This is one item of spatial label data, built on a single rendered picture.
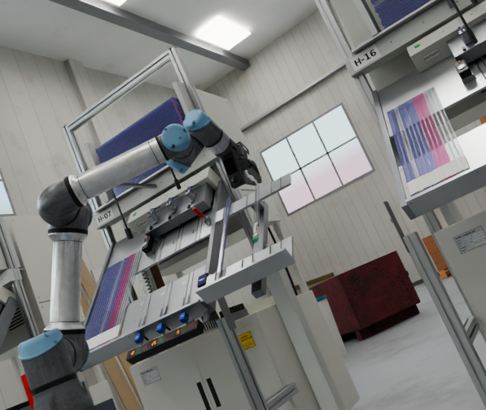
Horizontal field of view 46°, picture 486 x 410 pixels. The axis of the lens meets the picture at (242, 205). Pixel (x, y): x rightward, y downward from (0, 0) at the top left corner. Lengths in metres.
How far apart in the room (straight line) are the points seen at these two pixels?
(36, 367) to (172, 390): 1.07
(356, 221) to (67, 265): 10.55
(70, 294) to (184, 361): 0.89
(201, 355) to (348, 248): 9.84
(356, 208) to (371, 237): 0.68
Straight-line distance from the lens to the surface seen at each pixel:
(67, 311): 1.73
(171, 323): 2.13
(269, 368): 2.31
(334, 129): 12.21
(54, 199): 1.64
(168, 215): 2.52
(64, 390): 1.58
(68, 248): 1.74
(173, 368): 2.53
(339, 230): 12.17
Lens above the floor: 0.58
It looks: 11 degrees up
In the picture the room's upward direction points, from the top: 23 degrees counter-clockwise
